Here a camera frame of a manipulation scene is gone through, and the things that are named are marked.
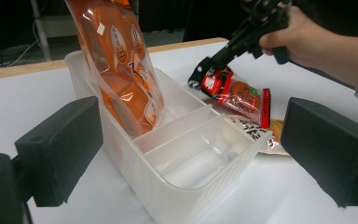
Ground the large orange snack packet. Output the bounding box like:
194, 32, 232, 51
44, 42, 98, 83
63, 0, 166, 138

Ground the wooden-edged white board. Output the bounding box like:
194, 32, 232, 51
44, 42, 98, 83
0, 40, 358, 224

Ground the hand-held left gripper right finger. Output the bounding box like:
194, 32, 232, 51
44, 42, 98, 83
280, 96, 358, 209

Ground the round cracker packet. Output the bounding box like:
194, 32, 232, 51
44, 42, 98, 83
223, 114, 292, 157

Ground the white metal stand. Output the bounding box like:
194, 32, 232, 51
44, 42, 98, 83
29, 0, 87, 63

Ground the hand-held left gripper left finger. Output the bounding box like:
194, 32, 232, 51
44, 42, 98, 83
14, 95, 104, 208

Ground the clear plastic storage box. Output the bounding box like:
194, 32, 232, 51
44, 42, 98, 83
64, 50, 273, 224

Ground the bundle of floor cables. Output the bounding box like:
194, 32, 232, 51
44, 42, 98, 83
0, 38, 46, 71

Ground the small red black packet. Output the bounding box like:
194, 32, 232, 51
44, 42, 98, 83
186, 56, 272, 130

